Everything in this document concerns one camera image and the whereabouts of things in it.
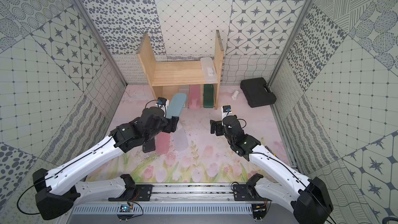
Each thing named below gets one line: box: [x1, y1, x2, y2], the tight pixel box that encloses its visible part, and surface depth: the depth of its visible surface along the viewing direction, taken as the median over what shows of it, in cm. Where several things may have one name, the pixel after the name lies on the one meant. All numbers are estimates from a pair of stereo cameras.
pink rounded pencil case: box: [155, 131, 170, 154], surface depth 90 cm
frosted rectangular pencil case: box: [178, 84, 190, 96], surface depth 109 cm
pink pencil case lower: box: [188, 84, 201, 110], surface depth 103 cm
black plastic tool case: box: [239, 77, 277, 108], surface depth 113 cm
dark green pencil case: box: [203, 84, 215, 109], surface depth 106 cm
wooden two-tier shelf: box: [136, 30, 224, 110], surface depth 90 cm
